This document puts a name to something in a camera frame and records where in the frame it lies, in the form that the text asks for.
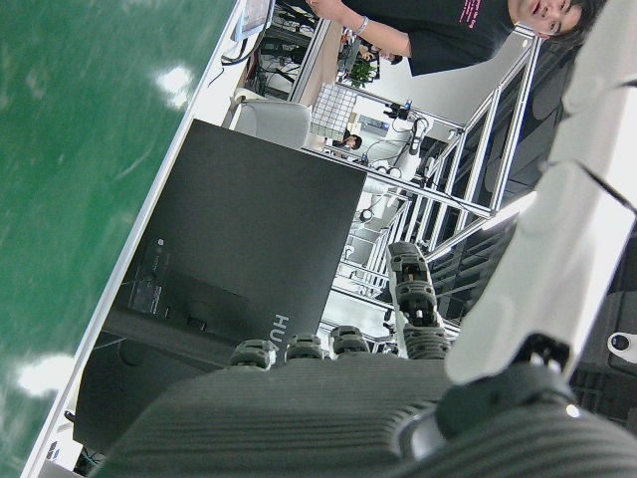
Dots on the white checkered calibration board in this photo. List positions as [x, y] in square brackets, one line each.
[332, 112]

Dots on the green conveyor belt, aluminium rails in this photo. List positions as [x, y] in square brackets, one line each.
[74, 199]

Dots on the aluminium frame rack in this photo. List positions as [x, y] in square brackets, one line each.
[478, 149]

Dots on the black computer monitor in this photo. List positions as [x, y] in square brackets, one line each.
[259, 224]

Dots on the white chair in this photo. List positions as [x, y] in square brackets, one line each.
[271, 122]

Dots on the person in black t-shirt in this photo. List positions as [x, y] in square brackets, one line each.
[438, 35]

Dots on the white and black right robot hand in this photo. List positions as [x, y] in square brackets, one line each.
[308, 418]

